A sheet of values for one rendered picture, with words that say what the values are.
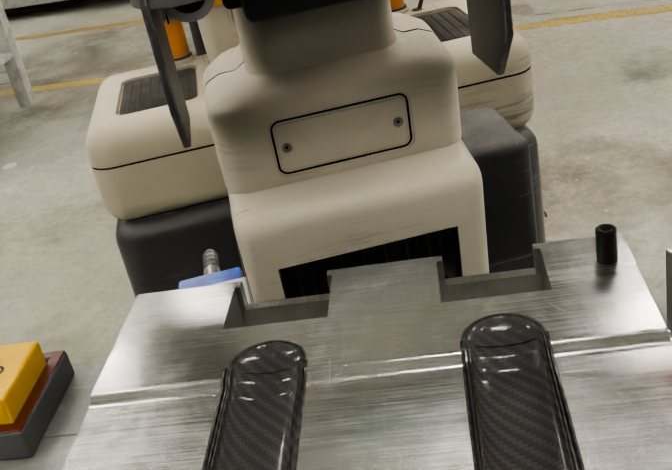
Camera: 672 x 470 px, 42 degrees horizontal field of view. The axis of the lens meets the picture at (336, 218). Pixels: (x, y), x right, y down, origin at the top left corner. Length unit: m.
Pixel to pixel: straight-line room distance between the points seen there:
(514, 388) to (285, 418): 0.10
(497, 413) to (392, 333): 0.07
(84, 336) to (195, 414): 1.89
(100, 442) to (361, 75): 0.45
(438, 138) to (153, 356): 0.43
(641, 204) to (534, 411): 2.03
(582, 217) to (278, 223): 1.65
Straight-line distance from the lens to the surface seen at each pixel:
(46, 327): 2.39
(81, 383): 0.61
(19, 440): 0.56
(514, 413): 0.37
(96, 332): 2.29
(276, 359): 0.42
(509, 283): 0.47
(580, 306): 0.42
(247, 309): 0.48
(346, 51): 0.78
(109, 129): 1.05
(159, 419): 0.41
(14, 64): 4.29
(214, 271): 0.62
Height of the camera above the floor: 1.12
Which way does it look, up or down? 27 degrees down
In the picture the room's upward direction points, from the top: 12 degrees counter-clockwise
